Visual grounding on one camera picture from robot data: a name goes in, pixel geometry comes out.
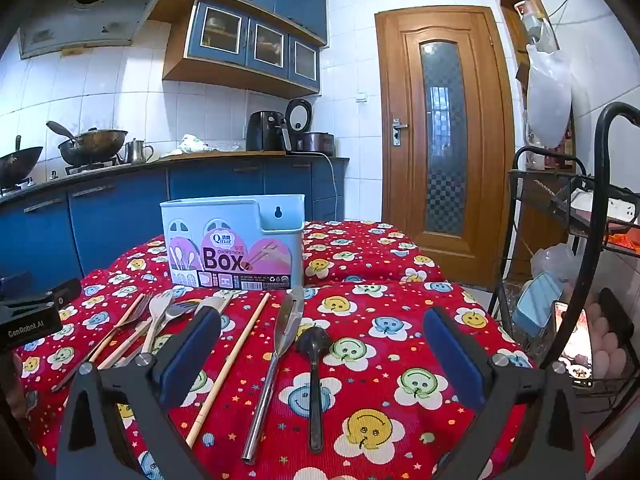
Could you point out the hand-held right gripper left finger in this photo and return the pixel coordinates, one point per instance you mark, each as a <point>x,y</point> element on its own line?
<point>190,355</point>

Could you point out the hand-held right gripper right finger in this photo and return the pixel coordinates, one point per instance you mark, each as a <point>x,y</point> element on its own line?
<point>452,355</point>

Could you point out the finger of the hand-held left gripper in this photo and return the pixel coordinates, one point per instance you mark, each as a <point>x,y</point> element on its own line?
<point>55,294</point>

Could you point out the wooden chopstick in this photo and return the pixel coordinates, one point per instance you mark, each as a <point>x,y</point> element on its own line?
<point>120,327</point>
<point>227,370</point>

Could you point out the metal spoon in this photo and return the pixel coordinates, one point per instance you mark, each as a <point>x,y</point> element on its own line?
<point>160,305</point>

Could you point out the long stainless steel utensil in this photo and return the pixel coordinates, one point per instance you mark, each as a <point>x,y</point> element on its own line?
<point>277,355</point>

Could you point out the light blue chopsticks box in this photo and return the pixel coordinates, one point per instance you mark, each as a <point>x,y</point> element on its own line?
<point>235,240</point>

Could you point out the black spoon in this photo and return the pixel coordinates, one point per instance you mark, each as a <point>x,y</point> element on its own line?
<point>314,410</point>

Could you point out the red smiley-flower tablecloth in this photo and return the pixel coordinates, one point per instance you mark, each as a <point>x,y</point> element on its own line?
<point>380,340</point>

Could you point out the blue kitchen base cabinets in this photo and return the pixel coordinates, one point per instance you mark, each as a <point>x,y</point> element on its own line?
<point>115,225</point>

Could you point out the blue plastic packet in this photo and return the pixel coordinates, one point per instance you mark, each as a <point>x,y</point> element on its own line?
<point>537,305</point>

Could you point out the smartphone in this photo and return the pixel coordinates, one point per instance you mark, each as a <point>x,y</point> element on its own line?
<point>575,350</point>

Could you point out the gas stove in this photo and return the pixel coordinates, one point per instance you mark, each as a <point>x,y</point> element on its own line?
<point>92,166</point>

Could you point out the black wok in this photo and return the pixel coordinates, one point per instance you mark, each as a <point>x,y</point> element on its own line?
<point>20,165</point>

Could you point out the stained steel wok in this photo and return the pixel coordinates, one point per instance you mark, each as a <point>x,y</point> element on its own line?
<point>95,145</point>

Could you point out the steel kettle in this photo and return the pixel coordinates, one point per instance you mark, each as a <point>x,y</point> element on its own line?
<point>136,152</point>

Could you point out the metal ladle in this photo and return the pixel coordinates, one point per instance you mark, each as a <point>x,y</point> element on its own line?
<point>59,129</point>

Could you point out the wooden door with glass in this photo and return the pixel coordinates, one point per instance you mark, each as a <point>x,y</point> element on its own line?
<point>395,185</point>

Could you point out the patterned white cloth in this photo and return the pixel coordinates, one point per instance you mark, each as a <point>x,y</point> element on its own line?
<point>192,144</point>

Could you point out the orange plastic item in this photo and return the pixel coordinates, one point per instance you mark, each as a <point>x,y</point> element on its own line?
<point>622,239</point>

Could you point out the white power strip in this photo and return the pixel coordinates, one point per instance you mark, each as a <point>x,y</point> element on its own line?
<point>615,207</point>

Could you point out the black air fryer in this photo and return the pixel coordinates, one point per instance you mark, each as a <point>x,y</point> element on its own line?
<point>265,132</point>

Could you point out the black rice cooker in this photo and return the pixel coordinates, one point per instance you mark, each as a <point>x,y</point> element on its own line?
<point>310,135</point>

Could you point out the grey range hood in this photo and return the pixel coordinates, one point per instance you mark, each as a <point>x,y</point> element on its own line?
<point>90,20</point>

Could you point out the white hanging plastic bag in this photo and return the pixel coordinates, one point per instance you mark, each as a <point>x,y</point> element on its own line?
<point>547,95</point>

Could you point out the grey jar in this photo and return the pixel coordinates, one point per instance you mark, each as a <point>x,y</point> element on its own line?
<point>532,27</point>

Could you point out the white mug with red print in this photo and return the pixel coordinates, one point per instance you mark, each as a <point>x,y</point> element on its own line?
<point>524,8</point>

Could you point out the white wall switch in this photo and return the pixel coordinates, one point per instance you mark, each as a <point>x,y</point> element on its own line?
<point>361,96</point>

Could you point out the blue wall cabinet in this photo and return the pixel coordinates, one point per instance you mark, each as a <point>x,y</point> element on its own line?
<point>260,40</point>

